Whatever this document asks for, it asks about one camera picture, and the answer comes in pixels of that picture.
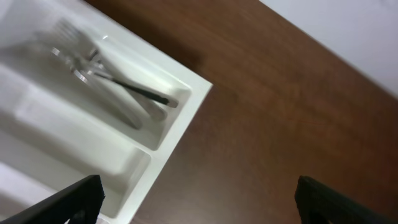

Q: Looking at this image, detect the white cutlery tray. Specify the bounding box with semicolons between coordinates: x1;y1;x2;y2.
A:
1;1;211;223

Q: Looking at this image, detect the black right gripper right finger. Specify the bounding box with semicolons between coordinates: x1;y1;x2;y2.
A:
294;175;397;224

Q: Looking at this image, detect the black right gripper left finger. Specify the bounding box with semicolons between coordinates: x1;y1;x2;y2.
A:
1;175;105;224

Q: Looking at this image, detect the silver fork with long handle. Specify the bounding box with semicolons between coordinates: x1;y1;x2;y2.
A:
52;18;169;123

